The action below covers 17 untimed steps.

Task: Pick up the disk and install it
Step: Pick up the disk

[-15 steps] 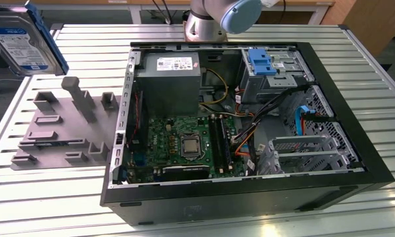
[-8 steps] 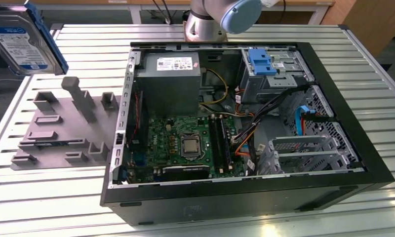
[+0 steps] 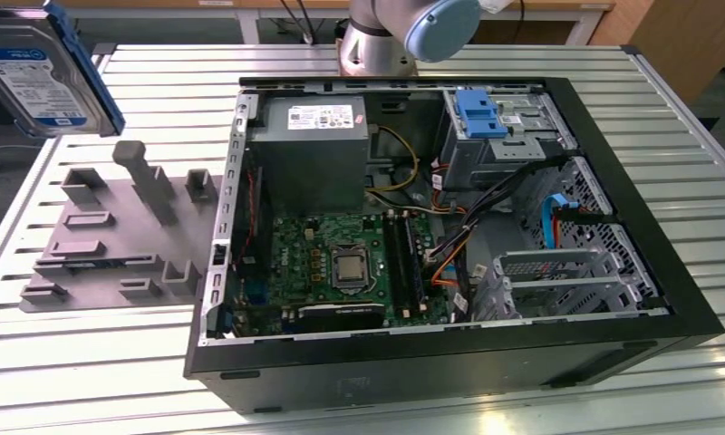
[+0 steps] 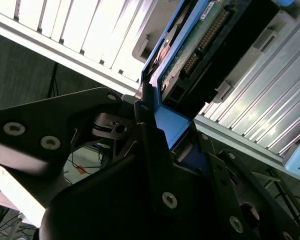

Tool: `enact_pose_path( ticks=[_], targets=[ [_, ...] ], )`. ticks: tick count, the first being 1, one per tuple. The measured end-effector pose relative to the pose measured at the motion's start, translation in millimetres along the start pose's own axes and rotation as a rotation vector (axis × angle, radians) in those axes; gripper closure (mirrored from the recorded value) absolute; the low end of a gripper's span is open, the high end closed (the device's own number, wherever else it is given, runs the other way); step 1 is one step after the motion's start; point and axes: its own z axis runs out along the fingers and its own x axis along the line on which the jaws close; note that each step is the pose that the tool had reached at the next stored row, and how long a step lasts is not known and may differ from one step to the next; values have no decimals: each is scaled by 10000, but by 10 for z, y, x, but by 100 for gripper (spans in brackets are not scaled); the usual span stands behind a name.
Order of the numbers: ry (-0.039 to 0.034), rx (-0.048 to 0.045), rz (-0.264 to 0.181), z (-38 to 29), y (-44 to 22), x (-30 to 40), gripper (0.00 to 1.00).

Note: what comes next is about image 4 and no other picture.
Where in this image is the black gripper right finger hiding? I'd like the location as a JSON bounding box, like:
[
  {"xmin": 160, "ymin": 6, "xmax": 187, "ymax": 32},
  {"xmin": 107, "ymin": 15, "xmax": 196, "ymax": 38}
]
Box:
[{"xmin": 176, "ymin": 124, "xmax": 300, "ymax": 240}]

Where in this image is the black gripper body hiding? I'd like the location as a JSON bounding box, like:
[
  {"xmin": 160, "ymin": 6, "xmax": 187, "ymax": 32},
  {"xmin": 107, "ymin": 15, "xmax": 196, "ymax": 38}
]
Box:
[{"xmin": 39, "ymin": 154, "xmax": 224, "ymax": 240}]

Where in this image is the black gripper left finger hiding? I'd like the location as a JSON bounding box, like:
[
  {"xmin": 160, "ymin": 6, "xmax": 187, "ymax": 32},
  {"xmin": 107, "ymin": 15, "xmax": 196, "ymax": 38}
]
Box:
[{"xmin": 0, "ymin": 82, "xmax": 184, "ymax": 216}]

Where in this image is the hard disk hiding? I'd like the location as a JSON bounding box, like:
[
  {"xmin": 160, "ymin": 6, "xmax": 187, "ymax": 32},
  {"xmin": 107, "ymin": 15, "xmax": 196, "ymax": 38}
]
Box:
[{"xmin": 137, "ymin": 0, "xmax": 296, "ymax": 173}]

